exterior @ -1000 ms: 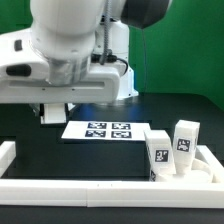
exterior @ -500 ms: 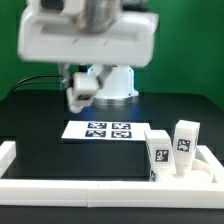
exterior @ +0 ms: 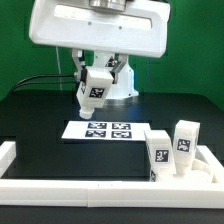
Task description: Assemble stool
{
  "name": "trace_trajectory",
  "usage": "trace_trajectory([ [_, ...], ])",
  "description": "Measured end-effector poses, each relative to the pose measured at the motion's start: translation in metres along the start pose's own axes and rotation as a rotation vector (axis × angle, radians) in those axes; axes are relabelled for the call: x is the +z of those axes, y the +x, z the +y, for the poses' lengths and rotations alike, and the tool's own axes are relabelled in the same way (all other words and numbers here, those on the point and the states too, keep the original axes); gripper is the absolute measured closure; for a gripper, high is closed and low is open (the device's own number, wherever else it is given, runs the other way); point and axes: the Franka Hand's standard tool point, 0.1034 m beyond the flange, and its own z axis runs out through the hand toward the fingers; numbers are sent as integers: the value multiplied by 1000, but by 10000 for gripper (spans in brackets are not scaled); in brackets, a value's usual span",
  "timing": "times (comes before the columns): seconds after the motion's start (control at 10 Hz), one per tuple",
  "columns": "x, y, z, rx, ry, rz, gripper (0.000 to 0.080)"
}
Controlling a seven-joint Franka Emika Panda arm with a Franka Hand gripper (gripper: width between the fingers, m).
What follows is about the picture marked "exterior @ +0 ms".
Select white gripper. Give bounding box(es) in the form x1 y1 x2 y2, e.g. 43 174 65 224
29 0 170 84

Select white round stool seat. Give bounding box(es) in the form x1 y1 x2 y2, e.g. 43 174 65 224
149 159 214 184

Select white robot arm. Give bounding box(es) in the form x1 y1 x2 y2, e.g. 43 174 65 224
29 0 170 99

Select white marker tag sheet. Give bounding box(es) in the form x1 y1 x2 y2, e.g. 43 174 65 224
62 121 150 141

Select black cables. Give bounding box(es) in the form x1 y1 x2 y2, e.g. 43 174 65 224
9 73 79 94

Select grey cable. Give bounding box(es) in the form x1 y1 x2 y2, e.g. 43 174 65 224
55 46 64 91

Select white U-shaped frame fence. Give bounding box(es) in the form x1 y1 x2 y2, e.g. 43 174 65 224
0 141 224 209

